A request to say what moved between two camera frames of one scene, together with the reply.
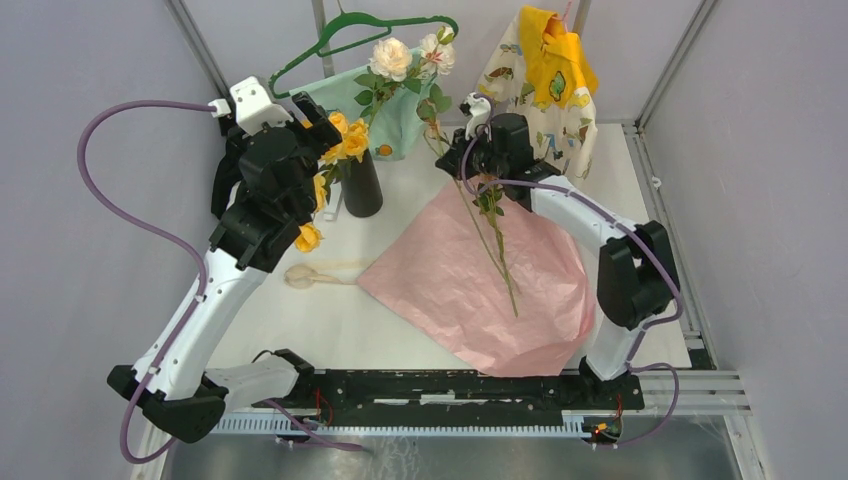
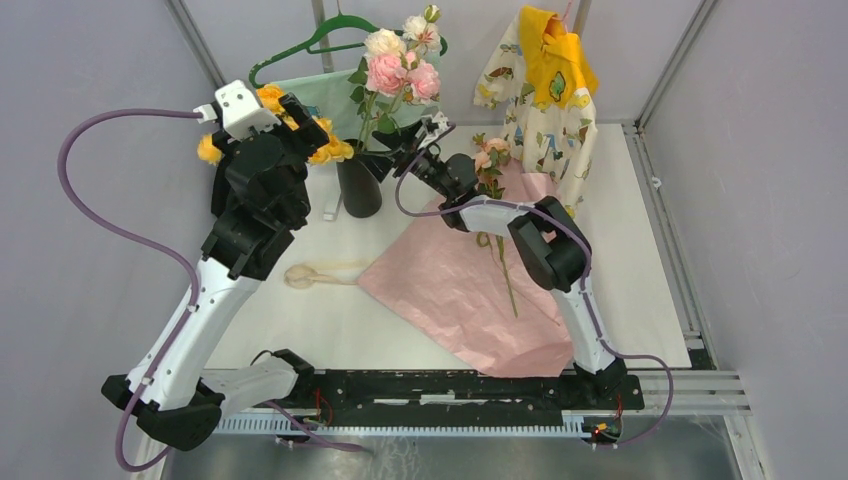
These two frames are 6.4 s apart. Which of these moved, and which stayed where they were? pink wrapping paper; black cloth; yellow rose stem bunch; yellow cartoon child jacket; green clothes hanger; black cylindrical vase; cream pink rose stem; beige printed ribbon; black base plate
Moved: yellow rose stem bunch; cream pink rose stem; green clothes hanger
Stayed: black base plate; black cloth; yellow cartoon child jacket; black cylindrical vase; pink wrapping paper; beige printed ribbon
